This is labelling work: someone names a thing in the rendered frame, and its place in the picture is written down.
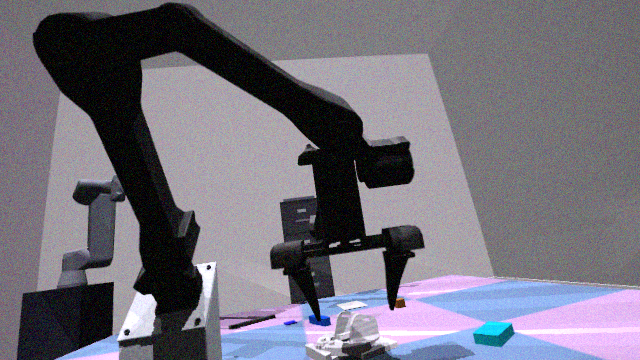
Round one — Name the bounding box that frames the teal rectangular block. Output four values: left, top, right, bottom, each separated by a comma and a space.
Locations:
473, 321, 515, 348

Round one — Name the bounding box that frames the blue rectangular block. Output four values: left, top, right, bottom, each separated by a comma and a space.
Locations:
309, 315, 331, 326

